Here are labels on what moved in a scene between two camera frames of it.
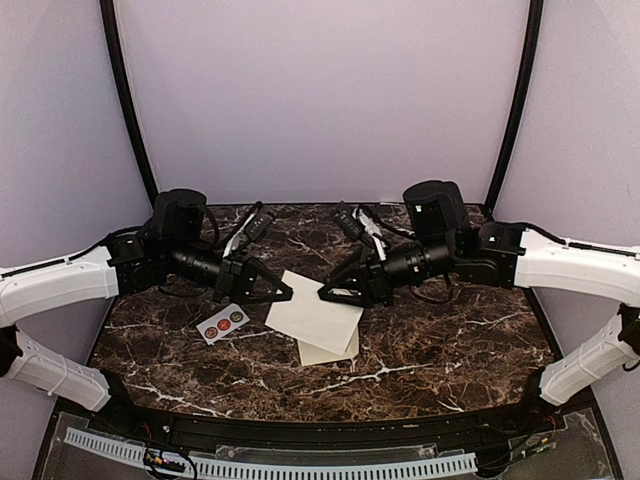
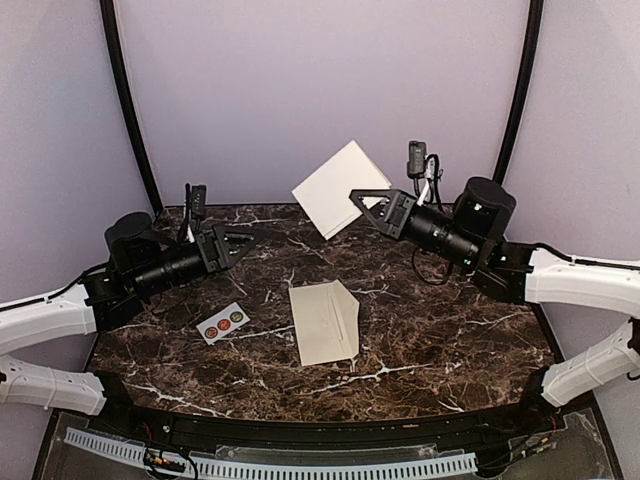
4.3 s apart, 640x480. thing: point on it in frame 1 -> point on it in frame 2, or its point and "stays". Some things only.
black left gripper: x=237 y=278 -> x=215 y=251
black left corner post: x=108 y=9 stays
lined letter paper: x=318 y=320 -> x=325 y=195
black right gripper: x=365 y=267 -> x=394 y=218
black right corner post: x=530 y=54 stays
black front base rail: x=158 y=425 stays
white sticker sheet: x=222 y=323 stays
